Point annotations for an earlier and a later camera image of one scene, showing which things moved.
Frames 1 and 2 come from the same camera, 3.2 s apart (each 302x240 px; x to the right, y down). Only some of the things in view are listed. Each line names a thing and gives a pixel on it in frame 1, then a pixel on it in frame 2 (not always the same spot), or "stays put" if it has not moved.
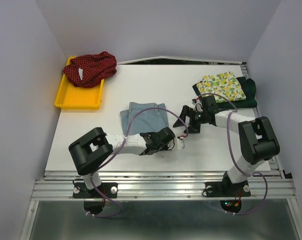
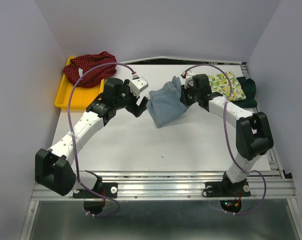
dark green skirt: x=249 y=86 stays put
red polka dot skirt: x=88 y=71 stays put
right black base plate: x=224 y=189 stays put
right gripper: x=187 y=111 to x=184 y=97
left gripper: x=167 y=147 to x=138 y=109
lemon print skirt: x=225 y=84 stays put
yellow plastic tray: x=69 y=96 stays put
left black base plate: x=109 y=190 stays put
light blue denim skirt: x=147 y=121 to x=165 y=103
